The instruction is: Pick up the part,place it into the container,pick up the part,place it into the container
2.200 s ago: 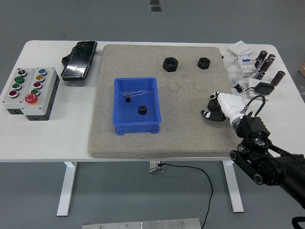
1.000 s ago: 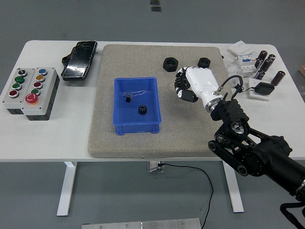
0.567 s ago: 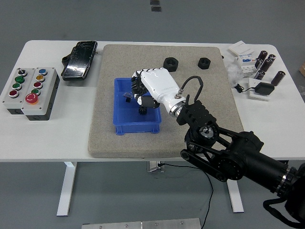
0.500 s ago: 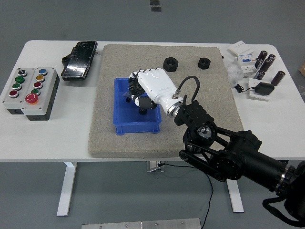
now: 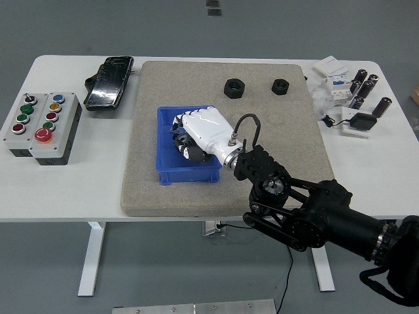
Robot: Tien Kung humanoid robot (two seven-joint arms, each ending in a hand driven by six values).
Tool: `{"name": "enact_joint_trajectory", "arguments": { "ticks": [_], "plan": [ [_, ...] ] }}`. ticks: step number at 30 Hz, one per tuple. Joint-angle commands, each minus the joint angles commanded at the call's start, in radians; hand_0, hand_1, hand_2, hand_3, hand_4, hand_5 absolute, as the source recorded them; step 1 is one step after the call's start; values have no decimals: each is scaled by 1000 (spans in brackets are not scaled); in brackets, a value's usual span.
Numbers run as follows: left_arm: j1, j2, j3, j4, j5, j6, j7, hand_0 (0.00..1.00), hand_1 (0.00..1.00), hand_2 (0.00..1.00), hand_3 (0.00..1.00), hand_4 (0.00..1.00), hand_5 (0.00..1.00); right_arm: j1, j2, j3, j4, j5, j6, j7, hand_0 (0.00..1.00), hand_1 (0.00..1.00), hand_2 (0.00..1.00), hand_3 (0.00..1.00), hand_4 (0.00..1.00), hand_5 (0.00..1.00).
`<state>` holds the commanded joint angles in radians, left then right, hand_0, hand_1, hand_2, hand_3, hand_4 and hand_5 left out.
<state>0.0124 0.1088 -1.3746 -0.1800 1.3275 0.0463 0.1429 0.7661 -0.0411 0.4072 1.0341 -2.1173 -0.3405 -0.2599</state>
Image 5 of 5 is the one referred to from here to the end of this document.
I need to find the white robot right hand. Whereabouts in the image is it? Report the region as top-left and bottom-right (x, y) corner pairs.
(172, 105), (243, 164)

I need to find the large black gear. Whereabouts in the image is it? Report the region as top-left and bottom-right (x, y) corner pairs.
(172, 132), (194, 151)

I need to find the large black hex nut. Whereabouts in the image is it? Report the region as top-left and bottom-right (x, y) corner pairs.
(223, 78), (247, 99)

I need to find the blue plastic box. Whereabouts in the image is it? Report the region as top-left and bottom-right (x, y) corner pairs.
(154, 104), (223, 186)

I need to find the small black hex nut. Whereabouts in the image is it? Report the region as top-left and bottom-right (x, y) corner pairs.
(270, 78), (291, 96)

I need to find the silver table control box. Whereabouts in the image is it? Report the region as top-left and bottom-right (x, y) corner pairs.
(201, 221), (227, 237)

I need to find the grey emergency-stop button box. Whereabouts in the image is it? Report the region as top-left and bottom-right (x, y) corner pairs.
(28, 92), (82, 166)

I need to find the grey four-button control box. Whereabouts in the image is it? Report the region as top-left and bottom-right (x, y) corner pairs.
(2, 93), (50, 158)

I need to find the grey-brown mat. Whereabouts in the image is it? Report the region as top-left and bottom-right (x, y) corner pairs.
(120, 60), (338, 218)

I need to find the black foot pedal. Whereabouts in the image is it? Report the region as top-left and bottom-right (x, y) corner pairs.
(83, 56), (136, 113)

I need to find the clear plastic bag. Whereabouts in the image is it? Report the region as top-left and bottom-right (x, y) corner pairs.
(309, 81), (337, 117)

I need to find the white circuit breaker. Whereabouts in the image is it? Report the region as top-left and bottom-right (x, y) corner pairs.
(323, 72), (354, 107)

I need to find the white socket plate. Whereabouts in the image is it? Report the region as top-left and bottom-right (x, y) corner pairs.
(340, 106), (374, 140)

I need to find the black power adapter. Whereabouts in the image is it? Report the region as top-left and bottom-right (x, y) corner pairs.
(348, 112), (378, 131)

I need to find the white table leg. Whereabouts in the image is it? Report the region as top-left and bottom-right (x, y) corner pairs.
(77, 221), (107, 297)
(310, 248), (337, 292)

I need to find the silver metal plate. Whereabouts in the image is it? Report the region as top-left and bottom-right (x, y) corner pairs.
(111, 298), (277, 314)

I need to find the black plug with cord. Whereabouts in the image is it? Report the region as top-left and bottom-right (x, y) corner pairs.
(320, 114), (351, 128)

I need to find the white wall switch panel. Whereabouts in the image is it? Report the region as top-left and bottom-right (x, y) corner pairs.
(312, 55), (350, 77)

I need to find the black power cable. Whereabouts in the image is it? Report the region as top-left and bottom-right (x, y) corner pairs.
(217, 223), (294, 314)

